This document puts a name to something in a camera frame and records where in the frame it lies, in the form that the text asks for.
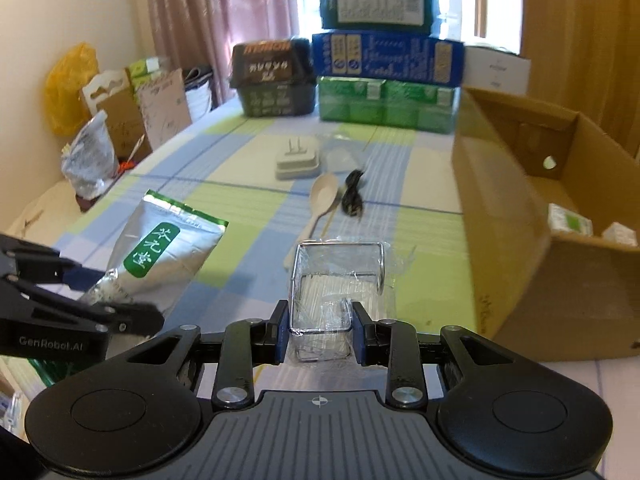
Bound white carton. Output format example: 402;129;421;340
462;45;532;96

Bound white printed plastic bag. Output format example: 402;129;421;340
61;110;118;198

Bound open brown carton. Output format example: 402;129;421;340
102;90;153;161

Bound pink curtain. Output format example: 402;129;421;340
142;0;301;111

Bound checked cloth desktop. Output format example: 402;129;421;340
10;95;640;461

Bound black basket with package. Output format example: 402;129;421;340
230;37;318;118

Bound beige plastic spoon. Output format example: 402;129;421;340
283;172;341;268

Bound silver foil pouch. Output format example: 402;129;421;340
80;189;230;311

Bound clear plastic box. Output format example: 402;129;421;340
317;132;366;171

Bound wooden door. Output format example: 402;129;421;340
520;0;640;161

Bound white plug adapter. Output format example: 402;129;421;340
275;136;321;181

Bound brown cardboard pieces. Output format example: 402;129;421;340
137;67;193;148

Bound black cable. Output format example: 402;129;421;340
341;167;368;221

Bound blue carton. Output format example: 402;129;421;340
311;30;467;88

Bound wire rack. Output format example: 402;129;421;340
289;241;396;363

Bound brown cardboard box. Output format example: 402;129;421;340
451;87;640;363

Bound white green medicine box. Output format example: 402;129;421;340
602;222;640;248

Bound window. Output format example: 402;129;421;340
292;0;523;56

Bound dark purple box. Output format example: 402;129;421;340
75;192;106;213

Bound yellow plastic bag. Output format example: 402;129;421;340
44;42;101;136

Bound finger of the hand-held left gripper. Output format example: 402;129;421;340
0;280;166;335
0;232;108;291

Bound white carton handle flap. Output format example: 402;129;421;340
81;69;133;116

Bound stack of green packs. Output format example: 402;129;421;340
125;57;168;91

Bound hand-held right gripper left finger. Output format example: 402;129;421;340
127;300;291;409

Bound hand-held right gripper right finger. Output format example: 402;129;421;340
351;300;521;409

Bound green wrapped pack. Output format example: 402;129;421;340
317;76;388;125
385;80;458;135

